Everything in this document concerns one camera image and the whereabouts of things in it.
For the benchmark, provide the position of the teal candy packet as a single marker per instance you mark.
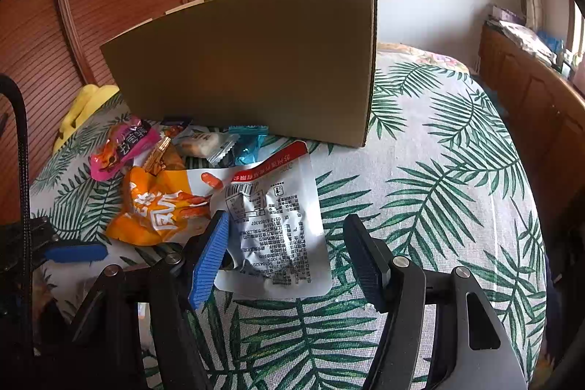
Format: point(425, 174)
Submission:
point(249, 148)

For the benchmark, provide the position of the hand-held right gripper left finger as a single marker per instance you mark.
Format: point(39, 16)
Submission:
point(211, 257)

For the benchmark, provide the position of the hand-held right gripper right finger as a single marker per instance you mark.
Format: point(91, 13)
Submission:
point(365, 269)

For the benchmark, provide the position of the copper foil snack packet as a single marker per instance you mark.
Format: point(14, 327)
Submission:
point(167, 161)

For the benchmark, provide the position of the leaf print bed blanket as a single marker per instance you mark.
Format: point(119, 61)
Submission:
point(411, 198)

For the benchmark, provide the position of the wooden sideboard cabinet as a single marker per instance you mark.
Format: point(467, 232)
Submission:
point(539, 106)

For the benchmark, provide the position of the white pastry snack packet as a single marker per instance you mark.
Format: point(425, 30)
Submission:
point(201, 143)

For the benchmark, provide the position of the yellow plush toy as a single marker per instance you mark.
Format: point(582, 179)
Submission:
point(87, 106)

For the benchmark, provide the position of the brown cardboard box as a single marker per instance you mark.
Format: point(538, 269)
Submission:
point(251, 65)

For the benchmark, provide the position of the pile of papers and packets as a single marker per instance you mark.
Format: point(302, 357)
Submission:
point(525, 36)

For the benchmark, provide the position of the pink snack packet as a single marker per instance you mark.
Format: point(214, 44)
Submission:
point(121, 148)

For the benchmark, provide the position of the silver snack packet red band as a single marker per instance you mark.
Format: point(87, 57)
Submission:
point(279, 225)

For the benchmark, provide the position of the dark purple snack packet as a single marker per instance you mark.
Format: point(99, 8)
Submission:
point(176, 122)

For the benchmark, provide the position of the orange and white snack packet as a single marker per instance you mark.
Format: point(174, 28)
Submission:
point(146, 207)

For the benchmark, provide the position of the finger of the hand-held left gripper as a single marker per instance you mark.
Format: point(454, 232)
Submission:
point(75, 252)

